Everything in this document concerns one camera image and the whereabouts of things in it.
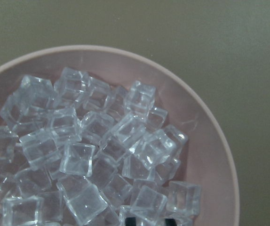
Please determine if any clear ice cube pile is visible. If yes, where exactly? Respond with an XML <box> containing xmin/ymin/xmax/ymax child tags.
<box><xmin>0</xmin><ymin>67</ymin><xmax>201</xmax><ymax>226</ymax></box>

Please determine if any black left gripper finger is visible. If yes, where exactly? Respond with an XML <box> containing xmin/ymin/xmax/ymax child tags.
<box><xmin>125</xmin><ymin>217</ymin><xmax>176</xmax><ymax>226</ymax></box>

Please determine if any pink bowl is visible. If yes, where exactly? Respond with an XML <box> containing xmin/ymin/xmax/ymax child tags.
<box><xmin>0</xmin><ymin>45</ymin><xmax>240</xmax><ymax>226</ymax></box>

